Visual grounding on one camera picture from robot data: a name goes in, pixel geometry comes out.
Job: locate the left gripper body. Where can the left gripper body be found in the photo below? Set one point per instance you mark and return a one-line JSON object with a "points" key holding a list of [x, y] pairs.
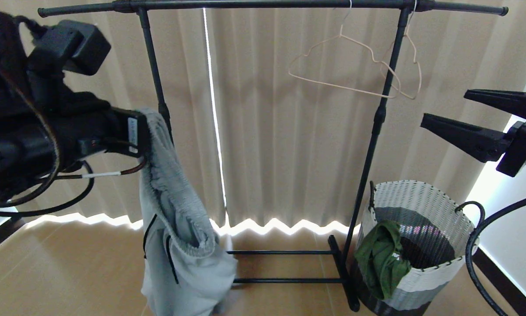
{"points": [[100, 131]]}

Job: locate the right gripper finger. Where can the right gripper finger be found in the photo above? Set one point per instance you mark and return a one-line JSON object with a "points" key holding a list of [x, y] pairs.
{"points": [[508, 102], [473, 138]]}

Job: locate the pale grey shorts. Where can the pale grey shorts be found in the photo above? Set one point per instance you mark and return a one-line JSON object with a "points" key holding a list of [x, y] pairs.
{"points": [[188, 281]]}

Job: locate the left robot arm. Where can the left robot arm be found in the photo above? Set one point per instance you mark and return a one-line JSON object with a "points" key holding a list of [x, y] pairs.
{"points": [[4, 145]]}

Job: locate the white laundry basket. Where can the white laundry basket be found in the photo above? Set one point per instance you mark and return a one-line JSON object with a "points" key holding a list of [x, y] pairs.
{"points": [[420, 197]]}

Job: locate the pink clothes hanger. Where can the pink clothes hanger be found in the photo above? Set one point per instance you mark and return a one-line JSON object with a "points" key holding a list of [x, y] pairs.
{"points": [[419, 79], [341, 30]]}

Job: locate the black clothes rack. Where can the black clothes rack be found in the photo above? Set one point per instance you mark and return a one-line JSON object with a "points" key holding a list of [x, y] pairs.
{"points": [[379, 116]]}

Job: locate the green garment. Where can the green garment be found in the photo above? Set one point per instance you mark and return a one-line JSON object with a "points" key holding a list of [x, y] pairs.
{"points": [[381, 259]]}

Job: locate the beige curtain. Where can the beige curtain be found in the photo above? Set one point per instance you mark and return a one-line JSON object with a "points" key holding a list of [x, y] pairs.
{"points": [[289, 145]]}

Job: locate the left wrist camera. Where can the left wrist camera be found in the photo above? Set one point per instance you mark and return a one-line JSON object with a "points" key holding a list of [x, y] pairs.
{"points": [[69, 44]]}

